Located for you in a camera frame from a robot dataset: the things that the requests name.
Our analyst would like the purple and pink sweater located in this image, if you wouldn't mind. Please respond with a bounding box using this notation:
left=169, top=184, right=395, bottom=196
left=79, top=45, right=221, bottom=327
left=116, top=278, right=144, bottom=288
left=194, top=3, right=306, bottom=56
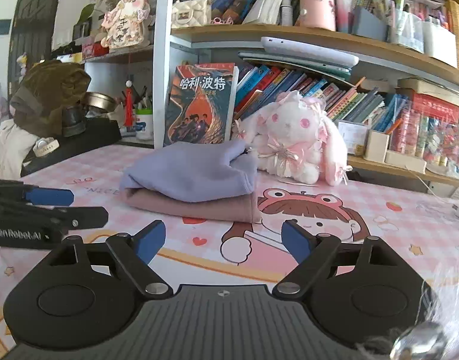
left=120, top=138, right=260, bottom=224

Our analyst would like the white cloth garment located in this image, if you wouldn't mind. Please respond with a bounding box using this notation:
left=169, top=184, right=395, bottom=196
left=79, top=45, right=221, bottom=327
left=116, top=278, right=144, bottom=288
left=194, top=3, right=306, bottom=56
left=0, top=119, right=39, bottom=180

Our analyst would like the white wristwatch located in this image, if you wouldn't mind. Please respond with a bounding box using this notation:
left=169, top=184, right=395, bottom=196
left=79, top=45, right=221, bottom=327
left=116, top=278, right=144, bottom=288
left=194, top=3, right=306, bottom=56
left=33, top=137, right=59, bottom=158

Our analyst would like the olive brown jacket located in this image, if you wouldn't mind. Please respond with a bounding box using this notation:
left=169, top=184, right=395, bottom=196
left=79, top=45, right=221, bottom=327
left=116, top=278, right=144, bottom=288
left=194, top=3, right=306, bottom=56
left=10, top=60, right=91, bottom=137

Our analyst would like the red tassel ornament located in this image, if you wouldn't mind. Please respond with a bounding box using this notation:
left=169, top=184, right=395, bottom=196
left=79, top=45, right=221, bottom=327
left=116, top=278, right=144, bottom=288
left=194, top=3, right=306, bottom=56
left=123, top=53, right=135, bottom=129

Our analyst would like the white pink plush bunny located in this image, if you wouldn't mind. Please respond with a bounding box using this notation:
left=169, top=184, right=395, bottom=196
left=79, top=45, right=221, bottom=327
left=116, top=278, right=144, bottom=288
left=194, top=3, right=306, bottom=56
left=232, top=90, right=353, bottom=186

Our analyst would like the metal bowl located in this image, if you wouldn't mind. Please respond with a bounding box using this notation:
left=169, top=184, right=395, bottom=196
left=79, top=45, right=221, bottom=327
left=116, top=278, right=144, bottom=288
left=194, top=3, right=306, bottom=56
left=81, top=92, right=117, bottom=114

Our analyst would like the white pen cup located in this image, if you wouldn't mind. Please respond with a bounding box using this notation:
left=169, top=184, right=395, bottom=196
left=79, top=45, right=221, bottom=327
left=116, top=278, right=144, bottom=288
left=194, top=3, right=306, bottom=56
left=135, top=108, right=154, bottom=141

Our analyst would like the Harry Potter book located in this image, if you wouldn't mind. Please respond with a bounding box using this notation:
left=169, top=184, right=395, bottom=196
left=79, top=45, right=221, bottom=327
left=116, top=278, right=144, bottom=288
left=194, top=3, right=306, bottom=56
left=163, top=63, right=239, bottom=146

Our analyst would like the red box of books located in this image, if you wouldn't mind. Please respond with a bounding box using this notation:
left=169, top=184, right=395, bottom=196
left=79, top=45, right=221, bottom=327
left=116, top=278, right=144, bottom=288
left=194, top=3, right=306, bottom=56
left=409, top=91, right=459, bottom=123

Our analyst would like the white wooden bookshelf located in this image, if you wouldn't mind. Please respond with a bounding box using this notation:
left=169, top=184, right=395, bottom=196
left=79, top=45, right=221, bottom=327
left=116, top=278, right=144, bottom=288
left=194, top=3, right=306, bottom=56
left=79, top=0, right=459, bottom=192

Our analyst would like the white tablet device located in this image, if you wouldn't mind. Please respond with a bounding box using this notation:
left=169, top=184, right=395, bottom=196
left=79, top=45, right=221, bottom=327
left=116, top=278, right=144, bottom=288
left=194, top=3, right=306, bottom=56
left=260, top=37, right=360, bottom=68

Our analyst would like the white quilted pearl handbag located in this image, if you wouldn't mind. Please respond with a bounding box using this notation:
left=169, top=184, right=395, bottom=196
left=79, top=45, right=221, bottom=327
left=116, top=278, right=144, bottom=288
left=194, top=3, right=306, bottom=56
left=172, top=0, right=212, bottom=29

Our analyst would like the pink cylindrical container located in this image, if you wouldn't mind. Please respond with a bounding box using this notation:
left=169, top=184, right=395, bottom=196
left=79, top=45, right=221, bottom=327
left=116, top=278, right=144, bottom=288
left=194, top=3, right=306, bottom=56
left=299, top=0, right=336, bottom=32

